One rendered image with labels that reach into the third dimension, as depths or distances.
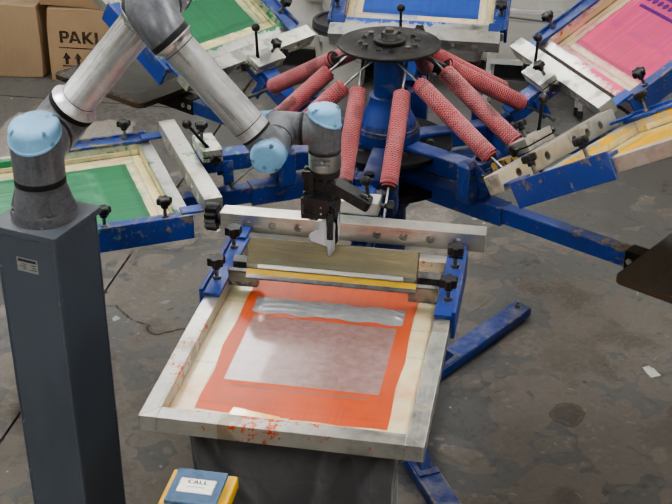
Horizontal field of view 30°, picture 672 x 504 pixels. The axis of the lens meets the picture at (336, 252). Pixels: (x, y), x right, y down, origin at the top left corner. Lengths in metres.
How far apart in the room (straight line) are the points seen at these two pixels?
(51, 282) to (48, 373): 0.26
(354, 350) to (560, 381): 1.76
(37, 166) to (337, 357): 0.78
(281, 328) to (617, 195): 3.17
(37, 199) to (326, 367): 0.74
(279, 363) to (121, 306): 2.19
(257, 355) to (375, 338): 0.27
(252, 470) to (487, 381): 1.86
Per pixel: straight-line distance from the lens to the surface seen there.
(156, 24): 2.65
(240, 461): 2.71
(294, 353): 2.82
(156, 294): 4.98
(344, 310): 2.96
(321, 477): 2.69
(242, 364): 2.79
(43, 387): 3.10
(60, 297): 2.92
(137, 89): 4.35
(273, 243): 2.98
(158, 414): 2.59
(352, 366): 2.77
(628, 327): 4.84
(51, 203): 2.87
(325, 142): 2.81
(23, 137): 2.82
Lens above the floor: 2.49
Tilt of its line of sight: 28 degrees down
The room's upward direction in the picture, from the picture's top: straight up
